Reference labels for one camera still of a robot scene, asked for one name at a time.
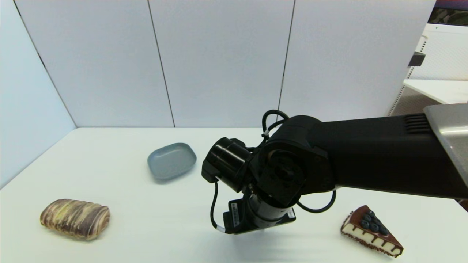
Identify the blue-grey rounded plate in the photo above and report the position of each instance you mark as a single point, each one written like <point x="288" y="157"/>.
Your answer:
<point x="172" y="161"/>

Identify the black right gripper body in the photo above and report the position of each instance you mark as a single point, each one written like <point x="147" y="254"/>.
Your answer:
<point x="237" y="219"/>

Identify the white perforated partition panel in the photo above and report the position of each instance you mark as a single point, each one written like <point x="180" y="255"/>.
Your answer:
<point x="444" y="51"/>

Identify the blueberry chocolate cake slice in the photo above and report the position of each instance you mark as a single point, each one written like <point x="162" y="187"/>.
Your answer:
<point x="370" y="231"/>

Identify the white side desk top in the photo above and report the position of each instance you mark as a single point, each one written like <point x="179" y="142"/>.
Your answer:
<point x="438" y="89"/>

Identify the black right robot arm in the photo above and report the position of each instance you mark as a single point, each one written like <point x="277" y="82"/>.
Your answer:
<point x="365" y="153"/>

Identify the marbled brown bread loaf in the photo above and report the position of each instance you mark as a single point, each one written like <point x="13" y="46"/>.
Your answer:
<point x="75" y="218"/>

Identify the black box on partition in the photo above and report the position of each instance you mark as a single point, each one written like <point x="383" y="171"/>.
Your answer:
<point x="417" y="59"/>

